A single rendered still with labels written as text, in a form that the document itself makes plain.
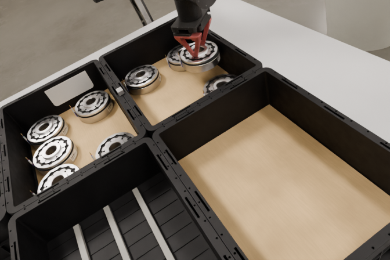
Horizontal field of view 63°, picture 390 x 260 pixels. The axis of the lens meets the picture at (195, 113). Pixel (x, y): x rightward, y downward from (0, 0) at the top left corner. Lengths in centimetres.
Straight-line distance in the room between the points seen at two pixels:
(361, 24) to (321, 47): 108
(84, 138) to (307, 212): 58
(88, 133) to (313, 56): 74
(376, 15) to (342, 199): 169
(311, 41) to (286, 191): 69
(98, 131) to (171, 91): 22
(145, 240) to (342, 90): 68
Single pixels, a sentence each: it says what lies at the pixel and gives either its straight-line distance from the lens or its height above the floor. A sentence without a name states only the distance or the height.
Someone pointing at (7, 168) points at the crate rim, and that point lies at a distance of 81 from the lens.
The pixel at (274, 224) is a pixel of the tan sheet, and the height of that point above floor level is 83.
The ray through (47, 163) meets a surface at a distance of 85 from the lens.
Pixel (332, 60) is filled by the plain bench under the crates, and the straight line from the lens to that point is 112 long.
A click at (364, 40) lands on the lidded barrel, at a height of 9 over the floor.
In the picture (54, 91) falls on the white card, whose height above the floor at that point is 90.
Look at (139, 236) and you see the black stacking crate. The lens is 66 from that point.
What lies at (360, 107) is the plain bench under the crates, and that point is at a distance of 97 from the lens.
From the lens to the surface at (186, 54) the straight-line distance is 86.
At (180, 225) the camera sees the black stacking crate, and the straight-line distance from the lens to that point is 64.
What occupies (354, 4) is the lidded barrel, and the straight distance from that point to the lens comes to 217.
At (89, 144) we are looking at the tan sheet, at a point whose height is 83.
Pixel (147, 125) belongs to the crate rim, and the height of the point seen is 93.
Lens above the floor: 137
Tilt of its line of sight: 42 degrees down
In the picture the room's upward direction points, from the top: 20 degrees counter-clockwise
